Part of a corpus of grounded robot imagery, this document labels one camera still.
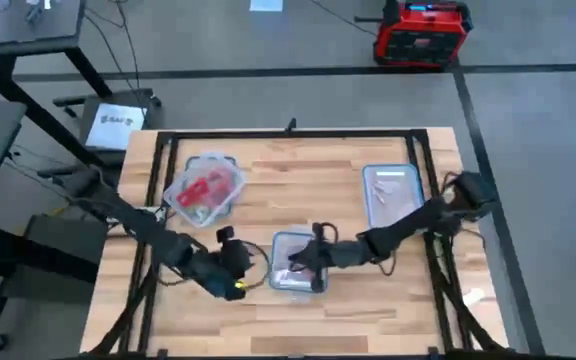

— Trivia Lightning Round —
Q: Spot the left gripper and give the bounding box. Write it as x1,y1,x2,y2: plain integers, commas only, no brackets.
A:
187,224,258,302

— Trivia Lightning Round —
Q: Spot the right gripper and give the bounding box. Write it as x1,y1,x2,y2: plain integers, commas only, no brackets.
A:
287,221,369,295

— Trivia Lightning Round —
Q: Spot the purple candy pack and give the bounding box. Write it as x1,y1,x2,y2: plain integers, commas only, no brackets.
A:
275,267,314,289

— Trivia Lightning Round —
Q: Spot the clear container with blue rim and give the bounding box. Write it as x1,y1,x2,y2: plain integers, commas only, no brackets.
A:
269,230,329,294

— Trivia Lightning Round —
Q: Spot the green candy pack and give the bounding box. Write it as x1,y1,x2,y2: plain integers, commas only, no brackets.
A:
186,203,214,222

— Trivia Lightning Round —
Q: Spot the dark grey box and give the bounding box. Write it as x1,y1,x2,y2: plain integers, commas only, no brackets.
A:
2,213,110,301

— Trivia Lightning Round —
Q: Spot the white sticker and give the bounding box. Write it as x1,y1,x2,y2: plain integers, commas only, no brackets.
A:
461,286,487,308

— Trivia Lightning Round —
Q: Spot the white printed paper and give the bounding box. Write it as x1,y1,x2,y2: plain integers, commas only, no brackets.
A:
85,102,148,152

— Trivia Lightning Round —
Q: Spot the red portable power station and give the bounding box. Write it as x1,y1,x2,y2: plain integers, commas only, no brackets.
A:
372,0,475,70

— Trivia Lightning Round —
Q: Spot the white paper sheet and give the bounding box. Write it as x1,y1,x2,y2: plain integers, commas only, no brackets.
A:
249,0,285,13

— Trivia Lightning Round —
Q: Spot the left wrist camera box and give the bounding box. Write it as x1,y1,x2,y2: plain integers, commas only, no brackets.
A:
220,239,255,279

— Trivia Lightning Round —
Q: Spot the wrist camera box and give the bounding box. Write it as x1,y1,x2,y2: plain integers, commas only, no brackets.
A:
315,242,349,269
220,239,255,279

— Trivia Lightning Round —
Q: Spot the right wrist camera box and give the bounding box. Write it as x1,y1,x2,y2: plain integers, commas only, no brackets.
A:
315,242,349,269

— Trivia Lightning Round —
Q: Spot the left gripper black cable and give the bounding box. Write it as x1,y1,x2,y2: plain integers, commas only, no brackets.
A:
155,238,273,292

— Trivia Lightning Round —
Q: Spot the black table leg frame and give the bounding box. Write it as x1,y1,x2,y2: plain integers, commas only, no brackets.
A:
0,217,102,346

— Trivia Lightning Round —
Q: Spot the black floor cable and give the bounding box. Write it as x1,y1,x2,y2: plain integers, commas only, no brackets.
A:
82,0,142,119

